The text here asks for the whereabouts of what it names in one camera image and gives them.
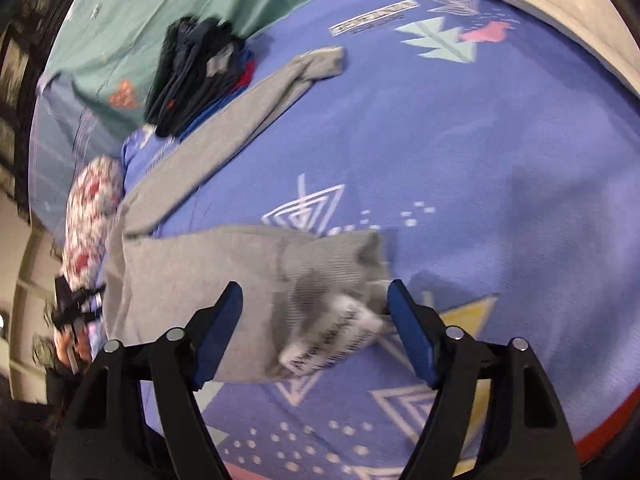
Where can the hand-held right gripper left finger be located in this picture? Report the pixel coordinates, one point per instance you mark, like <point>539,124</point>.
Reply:
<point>220,330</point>

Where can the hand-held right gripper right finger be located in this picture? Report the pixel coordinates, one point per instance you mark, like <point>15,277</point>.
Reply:
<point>410,335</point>

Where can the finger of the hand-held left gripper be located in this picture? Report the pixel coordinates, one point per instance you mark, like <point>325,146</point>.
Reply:
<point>87,294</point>

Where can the grey pants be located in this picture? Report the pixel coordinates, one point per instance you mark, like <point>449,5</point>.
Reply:
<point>200,270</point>

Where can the folded black pants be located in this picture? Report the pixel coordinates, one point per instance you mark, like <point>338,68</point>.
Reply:
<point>175,95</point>

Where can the folded blue pants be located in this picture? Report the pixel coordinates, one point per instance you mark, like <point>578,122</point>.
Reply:
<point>212,105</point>

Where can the red floral pillow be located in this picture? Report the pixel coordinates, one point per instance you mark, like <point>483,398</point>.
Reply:
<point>90,210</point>

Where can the grey-blue line print pillow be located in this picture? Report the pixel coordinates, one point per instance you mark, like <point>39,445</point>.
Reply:
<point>60,150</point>

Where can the purple printed blanket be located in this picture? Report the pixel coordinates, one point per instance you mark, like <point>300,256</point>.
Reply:
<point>450,160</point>

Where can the teal heart print bedsheet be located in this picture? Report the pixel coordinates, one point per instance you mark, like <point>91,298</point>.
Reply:
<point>150,25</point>

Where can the dark slatted headboard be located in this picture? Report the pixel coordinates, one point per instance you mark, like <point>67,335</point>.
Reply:
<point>45,0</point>

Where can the cream textured pillow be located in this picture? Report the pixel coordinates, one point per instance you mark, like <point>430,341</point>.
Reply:
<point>550,0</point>

